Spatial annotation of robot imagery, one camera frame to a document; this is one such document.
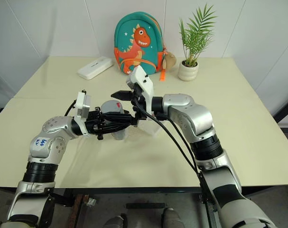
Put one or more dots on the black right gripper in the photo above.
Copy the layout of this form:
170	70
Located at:
137	95

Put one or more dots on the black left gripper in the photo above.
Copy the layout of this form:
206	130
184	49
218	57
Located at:
92	123

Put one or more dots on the grey jar with lid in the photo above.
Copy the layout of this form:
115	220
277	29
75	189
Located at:
113	107

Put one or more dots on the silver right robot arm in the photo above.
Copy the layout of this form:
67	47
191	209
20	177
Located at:
196	118

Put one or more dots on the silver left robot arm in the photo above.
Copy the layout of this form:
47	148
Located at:
51	147

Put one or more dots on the clear plastic box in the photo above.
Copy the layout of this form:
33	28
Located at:
149	127

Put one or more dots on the white rectangular case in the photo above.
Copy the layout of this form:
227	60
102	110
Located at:
95	67

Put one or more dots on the teal dinosaur backpack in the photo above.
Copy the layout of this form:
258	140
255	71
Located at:
139	42

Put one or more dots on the white ribbed plant pot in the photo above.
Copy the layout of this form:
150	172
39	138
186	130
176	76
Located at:
187	71

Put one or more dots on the white handwritten sticker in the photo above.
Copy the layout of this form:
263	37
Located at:
40	143

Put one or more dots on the green palm plant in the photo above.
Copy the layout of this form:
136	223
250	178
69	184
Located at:
196	35

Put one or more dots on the rusty metal bar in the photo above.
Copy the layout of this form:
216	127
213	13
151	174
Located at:
79	211

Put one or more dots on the dark rounded shape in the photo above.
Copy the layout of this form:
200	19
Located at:
115	222
172	218

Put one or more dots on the black metal stand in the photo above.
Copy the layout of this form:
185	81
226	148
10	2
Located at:
286	111

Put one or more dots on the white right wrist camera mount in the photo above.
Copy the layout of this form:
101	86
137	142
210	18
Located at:
143	78

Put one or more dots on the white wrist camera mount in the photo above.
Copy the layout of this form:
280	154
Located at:
143	78
83	104

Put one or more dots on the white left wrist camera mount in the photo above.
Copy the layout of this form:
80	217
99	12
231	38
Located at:
83	104

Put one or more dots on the black table frame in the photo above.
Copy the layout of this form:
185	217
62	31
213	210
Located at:
134	189

